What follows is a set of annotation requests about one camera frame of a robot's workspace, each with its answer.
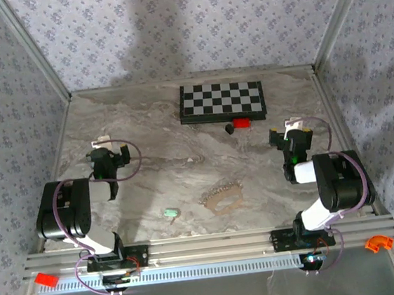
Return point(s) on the orange pipe elbow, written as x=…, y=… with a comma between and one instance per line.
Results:
x=372, y=243

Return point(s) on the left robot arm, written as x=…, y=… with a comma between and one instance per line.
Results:
x=66, y=210

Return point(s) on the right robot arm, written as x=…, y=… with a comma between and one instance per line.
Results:
x=341, y=181

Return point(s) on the red toy brick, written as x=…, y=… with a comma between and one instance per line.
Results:
x=242, y=123

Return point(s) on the small black cube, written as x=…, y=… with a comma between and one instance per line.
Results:
x=229, y=129

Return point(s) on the black and grey chessboard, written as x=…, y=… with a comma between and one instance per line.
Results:
x=222, y=99

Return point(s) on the small circuit board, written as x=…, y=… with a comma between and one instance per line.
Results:
x=121, y=278
x=312, y=258

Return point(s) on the red plastic block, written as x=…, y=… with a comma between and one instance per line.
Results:
x=46, y=279

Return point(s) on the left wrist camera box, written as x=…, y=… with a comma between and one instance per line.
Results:
x=101, y=141

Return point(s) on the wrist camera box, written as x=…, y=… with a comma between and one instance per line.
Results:
x=101, y=141
x=294, y=125

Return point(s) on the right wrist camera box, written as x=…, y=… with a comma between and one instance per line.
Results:
x=294, y=125

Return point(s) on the aluminium frame side rail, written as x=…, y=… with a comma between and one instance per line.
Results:
x=330, y=105
x=61, y=133

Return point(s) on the aluminium frame wall rail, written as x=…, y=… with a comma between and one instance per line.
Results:
x=245, y=72

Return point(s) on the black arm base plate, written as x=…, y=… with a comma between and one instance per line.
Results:
x=281, y=241
x=141, y=255

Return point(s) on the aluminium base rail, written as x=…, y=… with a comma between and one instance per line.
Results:
x=207, y=246

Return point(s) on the aluminium frame post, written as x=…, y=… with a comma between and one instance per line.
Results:
x=33, y=48
x=340, y=16

